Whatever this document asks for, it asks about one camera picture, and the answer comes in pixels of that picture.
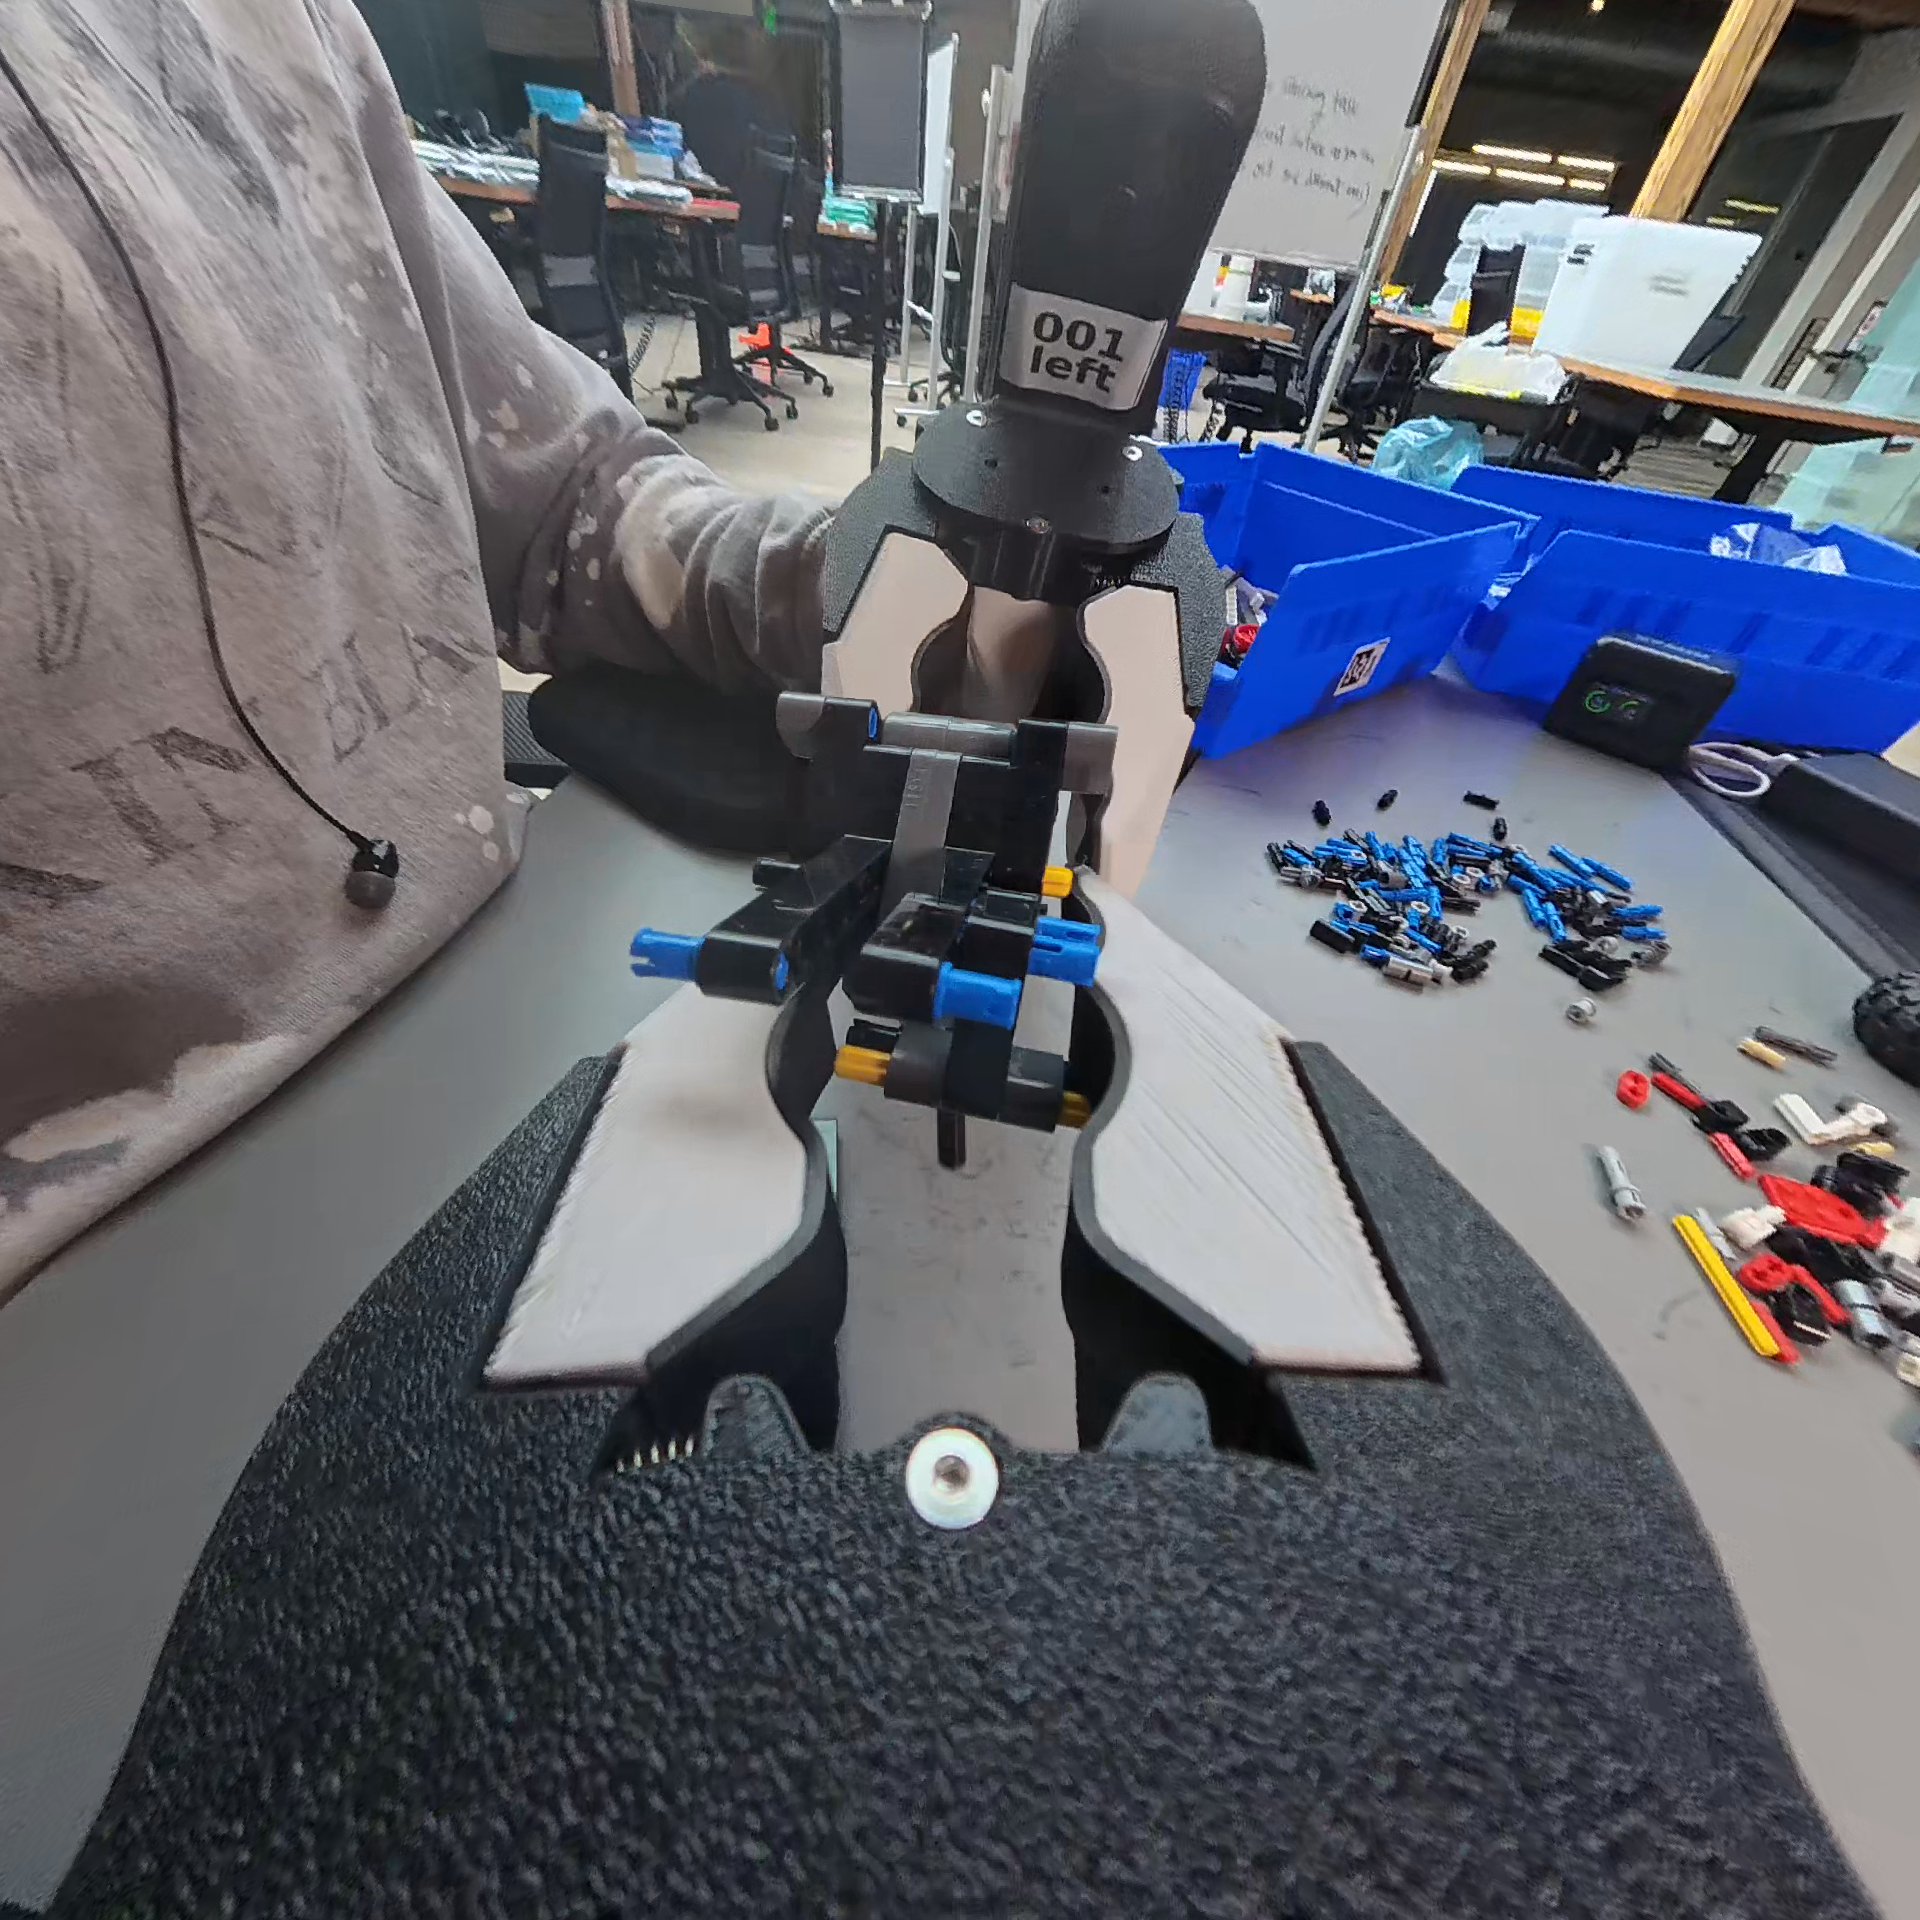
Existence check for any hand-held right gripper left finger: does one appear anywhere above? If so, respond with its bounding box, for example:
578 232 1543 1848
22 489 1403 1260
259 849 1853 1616
483 976 845 1451

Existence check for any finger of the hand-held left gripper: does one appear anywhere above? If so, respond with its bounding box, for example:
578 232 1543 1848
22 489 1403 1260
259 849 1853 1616
823 525 980 722
1076 582 1203 904

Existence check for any pile of blue black pins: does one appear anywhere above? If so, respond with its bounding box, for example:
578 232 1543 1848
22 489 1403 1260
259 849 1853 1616
1266 825 1674 994

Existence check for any black power adapter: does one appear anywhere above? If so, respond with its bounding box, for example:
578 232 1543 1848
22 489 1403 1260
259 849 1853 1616
1755 750 1920 857

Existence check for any black display on stand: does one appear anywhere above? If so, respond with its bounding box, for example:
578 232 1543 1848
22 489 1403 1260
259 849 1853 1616
830 0 934 467

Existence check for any teal plastic bag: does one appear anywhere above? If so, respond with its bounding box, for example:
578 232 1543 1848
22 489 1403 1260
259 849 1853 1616
1372 417 1488 489

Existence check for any wooden background desk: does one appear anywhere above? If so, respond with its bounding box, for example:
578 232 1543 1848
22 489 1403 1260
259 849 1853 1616
1559 353 1920 506

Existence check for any whiteboard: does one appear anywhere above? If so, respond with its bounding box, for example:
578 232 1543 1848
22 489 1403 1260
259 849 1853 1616
1200 0 1453 272

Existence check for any white storage box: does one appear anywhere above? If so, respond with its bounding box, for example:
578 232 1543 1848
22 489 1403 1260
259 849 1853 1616
1528 214 1764 373

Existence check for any pile of red white pieces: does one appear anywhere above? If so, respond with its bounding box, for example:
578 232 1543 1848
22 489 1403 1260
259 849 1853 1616
1611 1049 1920 1389

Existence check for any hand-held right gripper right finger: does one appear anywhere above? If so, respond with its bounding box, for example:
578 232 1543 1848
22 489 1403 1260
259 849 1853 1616
1064 872 1426 1451

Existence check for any clear plastic bag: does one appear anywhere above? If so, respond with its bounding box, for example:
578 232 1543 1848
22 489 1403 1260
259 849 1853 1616
1710 516 1848 579

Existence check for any grey black toy brick assembly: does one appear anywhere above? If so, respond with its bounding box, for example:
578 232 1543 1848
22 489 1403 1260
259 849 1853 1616
630 690 1119 1174

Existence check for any person's left hand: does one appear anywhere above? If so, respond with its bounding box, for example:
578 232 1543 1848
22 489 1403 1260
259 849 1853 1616
958 589 1074 721

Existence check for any black padded armrest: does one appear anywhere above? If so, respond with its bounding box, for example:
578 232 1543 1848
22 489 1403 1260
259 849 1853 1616
526 660 826 859

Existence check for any yellow toy axle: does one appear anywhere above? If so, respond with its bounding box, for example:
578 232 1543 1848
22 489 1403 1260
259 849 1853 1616
1671 1212 1799 1365

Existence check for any black office chair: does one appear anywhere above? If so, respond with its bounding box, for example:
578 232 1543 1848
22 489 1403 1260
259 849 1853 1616
660 142 835 429

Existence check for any blue plastic bin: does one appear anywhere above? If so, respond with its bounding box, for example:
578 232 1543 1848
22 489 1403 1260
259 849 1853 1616
1456 465 1920 753
1160 441 1538 758

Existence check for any black toy tyre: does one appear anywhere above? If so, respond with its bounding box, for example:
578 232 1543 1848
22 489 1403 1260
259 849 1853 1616
1852 966 1920 1088

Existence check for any black battery pack green display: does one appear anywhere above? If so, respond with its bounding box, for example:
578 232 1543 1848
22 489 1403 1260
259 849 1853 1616
1543 638 1740 776

